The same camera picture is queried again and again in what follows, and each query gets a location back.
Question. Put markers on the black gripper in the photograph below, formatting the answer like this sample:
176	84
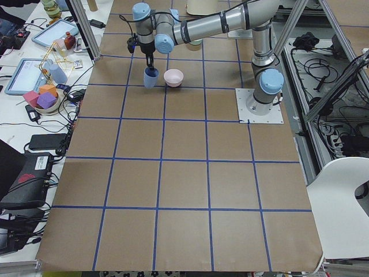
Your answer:
147	49

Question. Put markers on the blue cup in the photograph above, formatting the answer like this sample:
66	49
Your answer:
151	76

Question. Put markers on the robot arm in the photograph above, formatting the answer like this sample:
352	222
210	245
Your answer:
162	30

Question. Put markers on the pink bowl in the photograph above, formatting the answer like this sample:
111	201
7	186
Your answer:
173	77

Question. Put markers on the mint green bowl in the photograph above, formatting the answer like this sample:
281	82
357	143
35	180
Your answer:
195	45

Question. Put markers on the cream white toaster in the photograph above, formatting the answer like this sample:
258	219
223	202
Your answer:
201	7

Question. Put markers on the teach pendant tablet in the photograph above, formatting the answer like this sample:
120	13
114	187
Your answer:
28	76
55	31

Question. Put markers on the bowl of foam blocks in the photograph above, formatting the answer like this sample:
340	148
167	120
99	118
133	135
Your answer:
46	101

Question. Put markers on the black power adapter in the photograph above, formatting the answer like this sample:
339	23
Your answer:
46	141

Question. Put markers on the white chair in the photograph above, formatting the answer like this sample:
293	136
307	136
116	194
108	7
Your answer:
341	222

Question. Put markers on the aluminium frame post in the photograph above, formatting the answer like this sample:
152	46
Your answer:
78	12

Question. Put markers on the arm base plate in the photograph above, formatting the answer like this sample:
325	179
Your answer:
250	111

